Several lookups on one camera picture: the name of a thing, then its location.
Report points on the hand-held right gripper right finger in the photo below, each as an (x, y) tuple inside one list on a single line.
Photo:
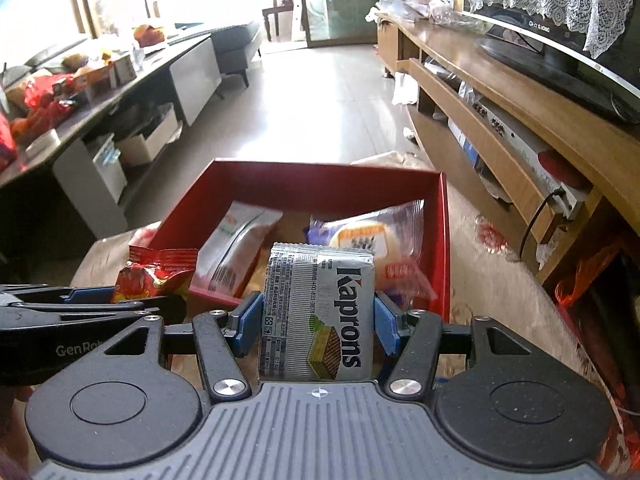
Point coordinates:
[(386, 325)]

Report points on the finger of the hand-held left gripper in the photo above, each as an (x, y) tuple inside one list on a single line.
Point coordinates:
[(170, 310), (90, 295)]

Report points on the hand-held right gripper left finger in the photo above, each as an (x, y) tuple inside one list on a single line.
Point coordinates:
[(247, 325)]

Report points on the red orange snack packet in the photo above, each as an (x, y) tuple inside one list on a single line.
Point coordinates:
[(150, 272)]

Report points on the silver wafer packet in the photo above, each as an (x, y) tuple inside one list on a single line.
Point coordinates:
[(317, 310)]

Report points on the white snack packet green stripe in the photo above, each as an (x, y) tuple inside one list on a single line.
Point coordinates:
[(235, 250)]

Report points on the red cardboard box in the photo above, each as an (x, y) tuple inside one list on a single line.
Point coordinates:
[(320, 185)]

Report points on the clear wrapped bread packet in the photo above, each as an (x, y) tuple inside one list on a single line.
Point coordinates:
[(370, 240)]

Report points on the white storage box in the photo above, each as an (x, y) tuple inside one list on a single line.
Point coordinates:
[(150, 137)]

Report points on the dark coffee table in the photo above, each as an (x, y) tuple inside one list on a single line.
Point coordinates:
[(85, 120)]

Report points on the pile of red snack bags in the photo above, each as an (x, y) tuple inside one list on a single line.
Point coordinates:
[(45, 100)]

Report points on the orange plastic bag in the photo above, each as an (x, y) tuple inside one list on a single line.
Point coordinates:
[(585, 275)]

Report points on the white media player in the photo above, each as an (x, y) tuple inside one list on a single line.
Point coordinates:
[(520, 145)]

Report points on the grey sofa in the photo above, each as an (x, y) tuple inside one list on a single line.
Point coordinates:
[(235, 45)]

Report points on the wooden television cabinet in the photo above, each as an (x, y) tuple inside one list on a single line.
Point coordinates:
[(575, 120)]

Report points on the black television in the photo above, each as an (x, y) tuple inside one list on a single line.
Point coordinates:
[(540, 55)]

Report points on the clear plastic bags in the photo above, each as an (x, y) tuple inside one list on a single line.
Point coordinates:
[(440, 10)]

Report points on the dark wooden chair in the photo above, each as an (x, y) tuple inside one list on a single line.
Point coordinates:
[(280, 5)]

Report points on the glass sliding door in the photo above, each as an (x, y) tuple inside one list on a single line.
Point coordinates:
[(340, 0)]

